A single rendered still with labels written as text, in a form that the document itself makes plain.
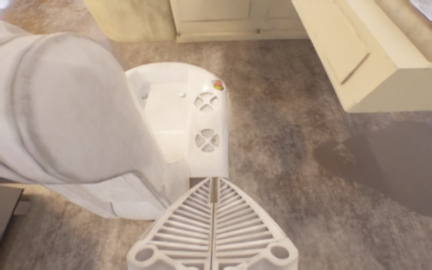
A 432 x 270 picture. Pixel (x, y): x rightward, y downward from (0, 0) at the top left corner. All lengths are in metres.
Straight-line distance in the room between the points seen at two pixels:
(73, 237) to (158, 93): 0.78
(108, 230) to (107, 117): 0.83
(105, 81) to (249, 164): 0.79
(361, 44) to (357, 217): 0.85
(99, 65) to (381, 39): 0.38
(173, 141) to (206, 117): 0.16
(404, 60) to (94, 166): 0.40
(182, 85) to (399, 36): 0.66
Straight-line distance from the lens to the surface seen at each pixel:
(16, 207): 1.26
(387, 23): 0.41
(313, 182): 0.99
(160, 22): 1.56
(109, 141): 0.21
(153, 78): 0.82
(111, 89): 0.22
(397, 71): 0.33
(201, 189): 0.17
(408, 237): 1.21
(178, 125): 0.66
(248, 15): 1.51
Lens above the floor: 0.85
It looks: 64 degrees down
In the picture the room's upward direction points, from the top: 3 degrees counter-clockwise
